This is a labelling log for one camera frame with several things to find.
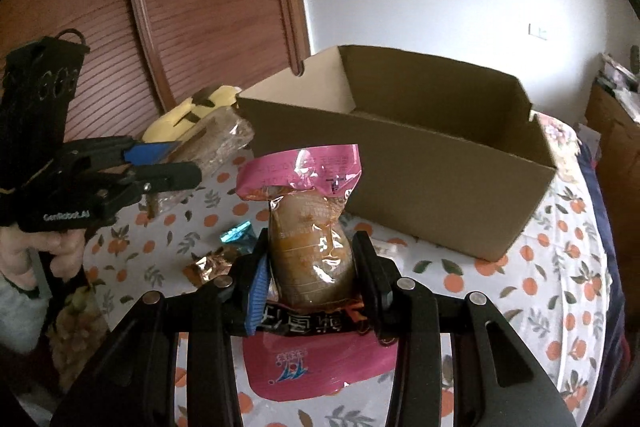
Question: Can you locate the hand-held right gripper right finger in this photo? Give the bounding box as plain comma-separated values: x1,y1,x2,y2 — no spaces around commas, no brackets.
351,231,576,427

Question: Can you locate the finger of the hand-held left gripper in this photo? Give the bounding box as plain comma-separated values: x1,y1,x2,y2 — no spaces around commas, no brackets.
127,161,203,196
117,138,182,168

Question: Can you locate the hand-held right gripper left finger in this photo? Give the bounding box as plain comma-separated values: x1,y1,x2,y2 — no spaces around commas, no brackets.
50,229,273,427

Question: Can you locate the clear brown cake packet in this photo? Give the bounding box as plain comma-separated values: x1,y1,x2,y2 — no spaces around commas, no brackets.
149,104,256,222

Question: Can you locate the pink drumstick packet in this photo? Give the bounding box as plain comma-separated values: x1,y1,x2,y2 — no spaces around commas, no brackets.
235,144,399,401

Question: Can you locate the brown cardboard box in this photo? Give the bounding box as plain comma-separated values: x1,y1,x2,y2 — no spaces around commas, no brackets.
235,44,559,261

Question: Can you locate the person's left forearm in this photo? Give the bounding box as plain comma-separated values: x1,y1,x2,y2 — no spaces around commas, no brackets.
0,276,52,354

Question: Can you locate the person's left hand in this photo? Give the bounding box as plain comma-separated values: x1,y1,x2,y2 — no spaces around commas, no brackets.
0,226,87,299

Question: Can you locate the yellow plush toy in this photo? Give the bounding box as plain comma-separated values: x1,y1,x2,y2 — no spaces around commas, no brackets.
142,86,241,144

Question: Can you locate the golden brown wrapper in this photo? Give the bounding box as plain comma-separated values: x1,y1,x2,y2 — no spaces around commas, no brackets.
182,247,241,288

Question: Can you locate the blue foil wrapper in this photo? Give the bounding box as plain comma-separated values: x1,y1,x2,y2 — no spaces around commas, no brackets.
219,222,257,254

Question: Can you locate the wooden slatted wardrobe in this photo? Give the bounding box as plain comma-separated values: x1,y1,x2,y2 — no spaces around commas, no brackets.
0,0,326,188

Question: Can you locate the orange print tablecloth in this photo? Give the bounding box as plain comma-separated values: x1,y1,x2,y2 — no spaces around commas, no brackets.
82,112,627,427

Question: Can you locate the floral beige cloth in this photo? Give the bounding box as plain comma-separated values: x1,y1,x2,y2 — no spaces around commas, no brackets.
47,287,114,389

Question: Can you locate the wooden side cabinet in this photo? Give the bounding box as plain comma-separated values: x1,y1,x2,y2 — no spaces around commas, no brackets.
584,79,640,268

